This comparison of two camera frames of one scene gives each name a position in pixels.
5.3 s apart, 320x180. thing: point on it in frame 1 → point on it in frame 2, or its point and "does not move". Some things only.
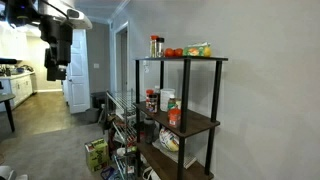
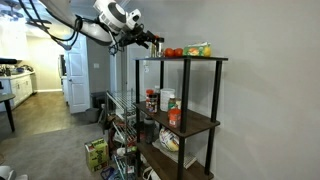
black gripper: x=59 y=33 → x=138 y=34
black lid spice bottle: x=159 y=46 does not move
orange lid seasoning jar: x=174 y=117 does not move
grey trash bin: x=92 y=115 does not move
